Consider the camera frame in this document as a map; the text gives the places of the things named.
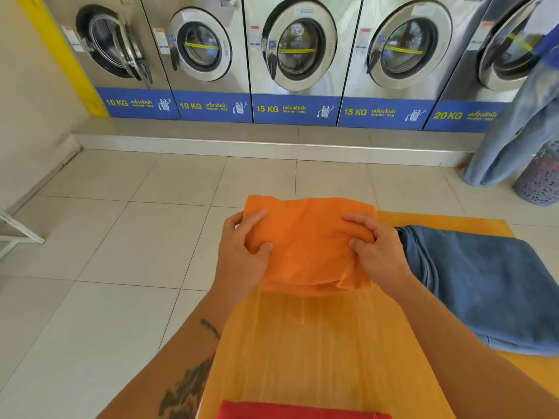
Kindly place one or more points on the person's left forearm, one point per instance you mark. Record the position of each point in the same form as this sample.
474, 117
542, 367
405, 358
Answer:
174, 357

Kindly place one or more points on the blue denim garment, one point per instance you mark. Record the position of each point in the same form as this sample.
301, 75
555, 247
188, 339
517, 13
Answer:
489, 292

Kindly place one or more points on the person's right hand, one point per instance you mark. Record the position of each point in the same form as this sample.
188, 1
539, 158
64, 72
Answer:
384, 261

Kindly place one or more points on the medium steel washing machine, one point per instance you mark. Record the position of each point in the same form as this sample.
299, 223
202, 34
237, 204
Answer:
292, 109
380, 113

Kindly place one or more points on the grey plastic laundry basket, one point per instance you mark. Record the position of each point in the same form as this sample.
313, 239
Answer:
539, 183

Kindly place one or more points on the red cloth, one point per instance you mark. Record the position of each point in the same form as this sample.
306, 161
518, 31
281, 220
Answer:
301, 411

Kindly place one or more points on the small steel washing machine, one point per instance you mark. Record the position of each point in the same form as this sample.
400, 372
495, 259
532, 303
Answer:
209, 106
135, 104

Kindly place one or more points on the wooden stool white frame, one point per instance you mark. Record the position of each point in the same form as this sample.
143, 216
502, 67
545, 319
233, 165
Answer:
17, 233

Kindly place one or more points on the person's left hand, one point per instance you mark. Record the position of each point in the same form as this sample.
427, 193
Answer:
238, 270

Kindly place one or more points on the large steel washing machine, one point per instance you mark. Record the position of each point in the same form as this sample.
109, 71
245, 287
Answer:
463, 115

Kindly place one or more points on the person's right forearm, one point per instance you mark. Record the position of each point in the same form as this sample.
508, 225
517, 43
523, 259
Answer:
463, 357

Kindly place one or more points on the orange cloth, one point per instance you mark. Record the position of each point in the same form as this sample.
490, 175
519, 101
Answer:
310, 244

